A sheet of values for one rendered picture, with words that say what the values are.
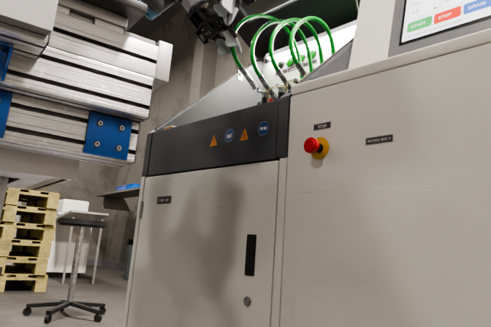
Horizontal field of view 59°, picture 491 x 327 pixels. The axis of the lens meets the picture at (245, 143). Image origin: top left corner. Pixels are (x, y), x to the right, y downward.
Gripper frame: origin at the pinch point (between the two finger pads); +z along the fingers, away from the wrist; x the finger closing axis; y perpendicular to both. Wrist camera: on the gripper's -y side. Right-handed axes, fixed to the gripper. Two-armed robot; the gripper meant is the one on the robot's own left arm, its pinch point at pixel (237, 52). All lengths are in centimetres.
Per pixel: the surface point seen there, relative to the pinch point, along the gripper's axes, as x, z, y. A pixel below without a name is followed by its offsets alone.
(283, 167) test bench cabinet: 25, 35, 39
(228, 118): 6.3, 16.4, 27.5
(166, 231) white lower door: -26, 32, 50
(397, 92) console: 56, 34, 30
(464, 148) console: 65, 47, 39
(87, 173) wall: -773, -93, -242
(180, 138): -17.3, 11.3, 29.2
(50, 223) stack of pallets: -365, -19, -16
